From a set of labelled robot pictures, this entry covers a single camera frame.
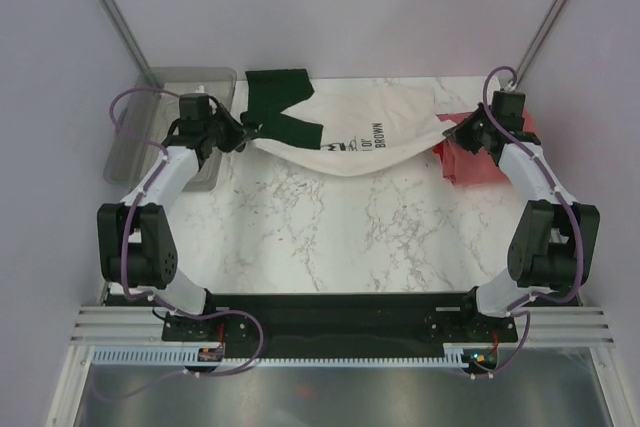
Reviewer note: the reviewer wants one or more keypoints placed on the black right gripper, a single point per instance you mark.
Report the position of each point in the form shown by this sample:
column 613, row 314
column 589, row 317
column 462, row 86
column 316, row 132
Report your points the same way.
column 461, row 132

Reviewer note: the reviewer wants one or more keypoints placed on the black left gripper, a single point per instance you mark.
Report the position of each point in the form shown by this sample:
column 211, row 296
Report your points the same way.
column 238, row 135

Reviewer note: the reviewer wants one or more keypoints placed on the cream green raglan t-shirt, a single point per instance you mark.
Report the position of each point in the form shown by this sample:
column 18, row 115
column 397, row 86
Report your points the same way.
column 343, row 129

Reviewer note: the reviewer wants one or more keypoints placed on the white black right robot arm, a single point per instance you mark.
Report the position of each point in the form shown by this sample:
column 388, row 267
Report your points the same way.
column 550, row 254

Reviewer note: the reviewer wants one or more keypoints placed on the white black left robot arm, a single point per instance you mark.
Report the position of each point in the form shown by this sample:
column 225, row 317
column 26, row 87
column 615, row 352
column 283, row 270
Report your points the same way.
column 136, row 247

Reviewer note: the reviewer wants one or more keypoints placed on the folded red t-shirt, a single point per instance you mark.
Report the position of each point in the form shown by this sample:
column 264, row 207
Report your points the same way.
column 446, row 149

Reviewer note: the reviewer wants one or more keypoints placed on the folded pink t-shirt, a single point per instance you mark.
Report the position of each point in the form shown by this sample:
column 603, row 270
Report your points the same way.
column 469, row 169

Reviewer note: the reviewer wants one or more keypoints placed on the clear grey plastic bin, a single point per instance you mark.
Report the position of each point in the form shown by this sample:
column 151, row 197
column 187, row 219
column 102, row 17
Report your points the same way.
column 149, row 113

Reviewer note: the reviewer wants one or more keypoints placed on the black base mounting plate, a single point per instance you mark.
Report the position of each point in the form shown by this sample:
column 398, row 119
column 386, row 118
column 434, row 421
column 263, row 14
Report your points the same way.
column 341, row 325

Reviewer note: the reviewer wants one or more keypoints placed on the right aluminium frame post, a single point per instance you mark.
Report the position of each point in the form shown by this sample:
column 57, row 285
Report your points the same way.
column 541, row 35

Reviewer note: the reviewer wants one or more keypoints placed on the aluminium frame post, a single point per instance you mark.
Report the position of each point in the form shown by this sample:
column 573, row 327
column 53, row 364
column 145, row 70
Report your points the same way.
column 125, row 34
column 541, row 35

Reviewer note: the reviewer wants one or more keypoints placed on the left aluminium frame post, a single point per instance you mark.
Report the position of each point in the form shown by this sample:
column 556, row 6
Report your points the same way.
column 125, row 34

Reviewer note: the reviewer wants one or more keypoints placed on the white slotted cable duct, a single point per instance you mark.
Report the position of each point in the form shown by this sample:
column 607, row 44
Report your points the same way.
column 200, row 357

